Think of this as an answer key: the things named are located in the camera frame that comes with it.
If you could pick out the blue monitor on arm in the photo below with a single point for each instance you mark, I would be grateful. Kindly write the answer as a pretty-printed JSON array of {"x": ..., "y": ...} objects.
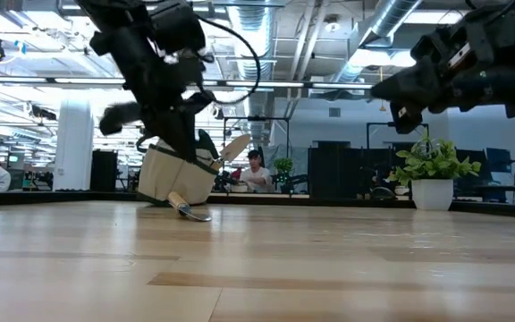
[{"x": 499, "y": 161}]

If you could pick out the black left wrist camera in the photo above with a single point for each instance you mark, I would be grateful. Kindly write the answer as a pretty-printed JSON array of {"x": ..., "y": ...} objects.
[{"x": 177, "y": 27}]

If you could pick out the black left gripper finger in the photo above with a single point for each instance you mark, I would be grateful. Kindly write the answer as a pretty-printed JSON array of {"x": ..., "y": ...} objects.
[
  {"x": 181, "y": 134},
  {"x": 119, "y": 118}
]

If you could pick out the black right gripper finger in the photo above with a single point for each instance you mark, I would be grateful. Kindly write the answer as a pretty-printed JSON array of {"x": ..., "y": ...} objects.
[
  {"x": 405, "y": 87},
  {"x": 407, "y": 118}
]

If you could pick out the black rounded object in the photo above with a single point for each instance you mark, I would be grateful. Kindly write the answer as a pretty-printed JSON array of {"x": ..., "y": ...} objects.
[{"x": 382, "y": 193}]

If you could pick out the green plant in white pot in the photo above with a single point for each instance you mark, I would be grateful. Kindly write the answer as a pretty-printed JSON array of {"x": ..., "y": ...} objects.
[{"x": 432, "y": 194}]

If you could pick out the black cabinet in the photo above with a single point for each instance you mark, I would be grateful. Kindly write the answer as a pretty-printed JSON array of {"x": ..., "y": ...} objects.
[{"x": 103, "y": 172}]

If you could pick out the white column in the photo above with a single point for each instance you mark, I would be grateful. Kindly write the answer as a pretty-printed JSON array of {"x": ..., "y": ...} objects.
[{"x": 73, "y": 147}]

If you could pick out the black metal frame stand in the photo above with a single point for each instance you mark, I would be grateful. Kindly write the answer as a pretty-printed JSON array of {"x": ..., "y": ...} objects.
[{"x": 257, "y": 118}]

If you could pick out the beige gardening bag green trim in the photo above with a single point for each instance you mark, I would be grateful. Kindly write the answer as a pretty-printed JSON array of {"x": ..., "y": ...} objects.
[{"x": 168, "y": 179}]

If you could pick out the black partition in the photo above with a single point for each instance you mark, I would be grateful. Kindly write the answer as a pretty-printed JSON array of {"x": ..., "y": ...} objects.
[{"x": 338, "y": 172}]

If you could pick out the silver ventilation duct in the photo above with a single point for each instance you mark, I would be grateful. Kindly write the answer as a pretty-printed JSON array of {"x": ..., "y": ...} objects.
[
  {"x": 391, "y": 18},
  {"x": 246, "y": 53}
]

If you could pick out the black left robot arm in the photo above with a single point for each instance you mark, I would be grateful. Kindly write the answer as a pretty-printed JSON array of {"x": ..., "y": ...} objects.
[{"x": 105, "y": 18}]

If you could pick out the small green background plant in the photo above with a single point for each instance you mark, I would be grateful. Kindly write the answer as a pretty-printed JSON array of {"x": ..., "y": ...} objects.
[{"x": 283, "y": 165}]

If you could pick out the black aluminium table frame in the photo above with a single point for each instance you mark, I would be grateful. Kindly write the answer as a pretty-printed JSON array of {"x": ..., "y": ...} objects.
[{"x": 61, "y": 197}]

